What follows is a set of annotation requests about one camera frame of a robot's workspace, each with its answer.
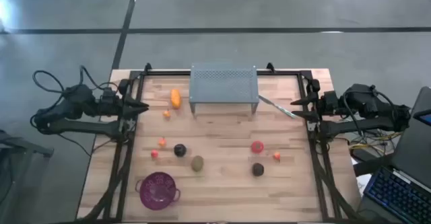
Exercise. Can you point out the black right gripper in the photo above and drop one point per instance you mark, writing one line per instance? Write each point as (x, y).
(328, 110)

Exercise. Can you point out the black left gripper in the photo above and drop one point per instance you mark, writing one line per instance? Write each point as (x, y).
(112, 109)

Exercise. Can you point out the long orange toy mango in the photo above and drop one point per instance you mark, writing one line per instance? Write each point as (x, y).
(175, 99)

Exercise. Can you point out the small orange toy fruit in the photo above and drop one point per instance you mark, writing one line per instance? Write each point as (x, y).
(162, 142)
(166, 114)

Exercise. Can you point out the small red toy fruit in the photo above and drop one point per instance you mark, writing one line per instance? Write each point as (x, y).
(154, 154)

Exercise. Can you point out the small red-orange toy fruit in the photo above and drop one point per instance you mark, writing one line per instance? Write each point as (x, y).
(276, 156)

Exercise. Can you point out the dark round toy watermelon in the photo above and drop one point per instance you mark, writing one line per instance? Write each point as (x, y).
(180, 150)

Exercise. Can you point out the red toy tomato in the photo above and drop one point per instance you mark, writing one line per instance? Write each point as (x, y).
(257, 147)

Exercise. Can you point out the dark brown round toy fruit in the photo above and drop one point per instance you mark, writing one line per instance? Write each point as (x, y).
(258, 169)

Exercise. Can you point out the oval toy melon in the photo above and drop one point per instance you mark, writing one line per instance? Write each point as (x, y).
(197, 163)

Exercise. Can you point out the purple colander bowl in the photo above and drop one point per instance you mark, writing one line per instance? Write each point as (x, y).
(158, 192)

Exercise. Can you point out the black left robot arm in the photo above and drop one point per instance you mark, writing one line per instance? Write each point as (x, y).
(84, 127)

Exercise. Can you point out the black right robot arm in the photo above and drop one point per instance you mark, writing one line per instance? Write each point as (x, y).
(357, 126)

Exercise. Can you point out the black power brick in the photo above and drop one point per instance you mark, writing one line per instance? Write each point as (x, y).
(360, 155)

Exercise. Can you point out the grey perforated metal shelf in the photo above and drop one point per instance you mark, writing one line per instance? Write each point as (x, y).
(222, 86)

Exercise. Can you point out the white paper sheet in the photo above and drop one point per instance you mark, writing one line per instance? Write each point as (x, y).
(362, 183)

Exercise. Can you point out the grey laptop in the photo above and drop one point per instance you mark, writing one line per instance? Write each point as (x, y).
(414, 150)

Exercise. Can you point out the dark monitor blue screen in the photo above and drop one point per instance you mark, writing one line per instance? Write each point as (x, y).
(426, 118)

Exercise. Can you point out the grey metal stand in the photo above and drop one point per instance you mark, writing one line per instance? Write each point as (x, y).
(20, 145)

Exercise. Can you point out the black backlit keyboard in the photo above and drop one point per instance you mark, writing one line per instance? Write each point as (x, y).
(397, 193)

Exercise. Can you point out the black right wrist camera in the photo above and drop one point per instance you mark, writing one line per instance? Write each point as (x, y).
(330, 98)

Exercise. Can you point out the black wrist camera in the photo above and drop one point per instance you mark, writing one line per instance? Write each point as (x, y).
(108, 94)
(330, 98)

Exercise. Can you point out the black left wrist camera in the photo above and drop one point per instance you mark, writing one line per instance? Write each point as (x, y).
(108, 94)

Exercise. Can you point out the black metal table frame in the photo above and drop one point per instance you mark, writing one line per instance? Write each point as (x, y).
(168, 72)

